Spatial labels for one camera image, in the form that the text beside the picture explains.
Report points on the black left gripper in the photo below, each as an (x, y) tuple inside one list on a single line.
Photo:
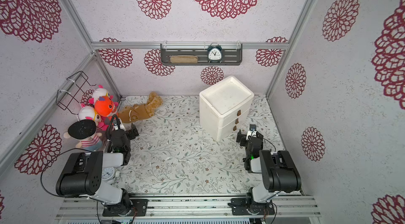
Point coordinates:
[(131, 131)]

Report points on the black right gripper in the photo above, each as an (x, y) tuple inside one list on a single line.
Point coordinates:
[(242, 137)]

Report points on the white three-drawer cabinet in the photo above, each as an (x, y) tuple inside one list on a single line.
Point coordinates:
[(224, 107)]

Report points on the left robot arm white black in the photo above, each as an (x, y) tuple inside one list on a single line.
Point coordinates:
[(89, 175)]

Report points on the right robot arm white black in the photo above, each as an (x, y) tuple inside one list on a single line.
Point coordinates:
[(279, 174)]

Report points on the brown plush toy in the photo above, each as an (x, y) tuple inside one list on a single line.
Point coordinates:
[(138, 112)]

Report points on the orange fish plush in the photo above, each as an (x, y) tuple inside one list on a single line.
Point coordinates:
[(105, 106)]

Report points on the floral table mat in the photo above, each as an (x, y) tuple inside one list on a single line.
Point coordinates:
[(173, 154)]

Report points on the white small alarm clock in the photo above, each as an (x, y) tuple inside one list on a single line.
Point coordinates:
[(110, 175)]

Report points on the black-haired doll striped shirt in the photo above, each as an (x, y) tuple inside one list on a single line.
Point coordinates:
[(85, 131)]

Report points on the pink white plush lower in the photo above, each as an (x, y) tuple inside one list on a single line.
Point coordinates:
[(88, 112)]

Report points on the pink white plush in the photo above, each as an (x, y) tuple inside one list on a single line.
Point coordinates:
[(99, 92), (88, 112)]

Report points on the pink white plush upper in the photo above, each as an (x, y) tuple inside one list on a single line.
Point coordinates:
[(99, 92)]

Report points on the teal alarm clock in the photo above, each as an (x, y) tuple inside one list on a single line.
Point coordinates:
[(215, 54)]

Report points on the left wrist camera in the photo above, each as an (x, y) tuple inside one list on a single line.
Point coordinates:
[(116, 124)]

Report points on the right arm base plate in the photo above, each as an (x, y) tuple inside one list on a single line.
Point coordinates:
[(245, 206)]

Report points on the black wire wall basket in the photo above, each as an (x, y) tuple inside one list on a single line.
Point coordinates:
[(78, 93)]

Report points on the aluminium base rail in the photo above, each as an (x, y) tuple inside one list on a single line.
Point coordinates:
[(154, 206)]

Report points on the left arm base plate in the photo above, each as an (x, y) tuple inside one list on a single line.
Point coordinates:
[(133, 207)]

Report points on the grey wall shelf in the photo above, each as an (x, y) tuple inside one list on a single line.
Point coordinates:
[(232, 54)]

